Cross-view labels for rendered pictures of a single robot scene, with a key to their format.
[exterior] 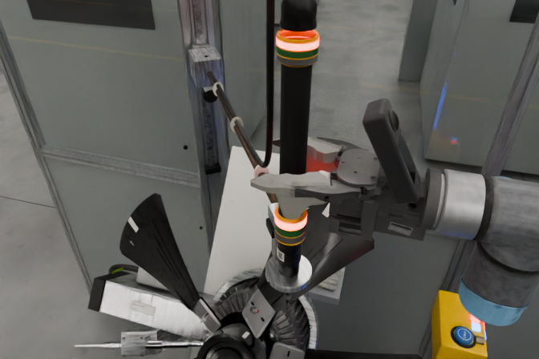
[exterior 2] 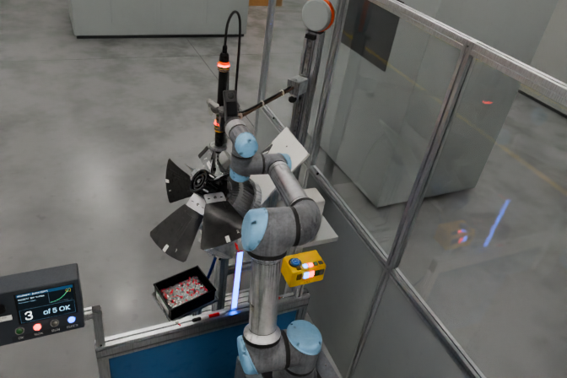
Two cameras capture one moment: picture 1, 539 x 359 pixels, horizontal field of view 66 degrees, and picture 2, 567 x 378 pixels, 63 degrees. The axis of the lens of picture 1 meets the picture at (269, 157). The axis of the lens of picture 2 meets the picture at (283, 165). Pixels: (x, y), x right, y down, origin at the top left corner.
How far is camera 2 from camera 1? 1.55 m
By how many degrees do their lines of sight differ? 37
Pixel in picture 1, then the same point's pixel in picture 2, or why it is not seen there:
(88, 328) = not seen: hidden behind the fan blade
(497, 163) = (406, 220)
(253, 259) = (257, 177)
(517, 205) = (235, 131)
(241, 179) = (278, 142)
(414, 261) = (364, 273)
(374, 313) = (341, 305)
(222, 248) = not seen: hidden behind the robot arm
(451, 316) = (303, 256)
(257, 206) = not seen: hidden behind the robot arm
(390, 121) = (227, 94)
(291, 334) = (234, 201)
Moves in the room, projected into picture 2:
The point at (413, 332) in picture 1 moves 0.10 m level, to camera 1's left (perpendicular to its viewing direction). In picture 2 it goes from (354, 336) to (341, 323)
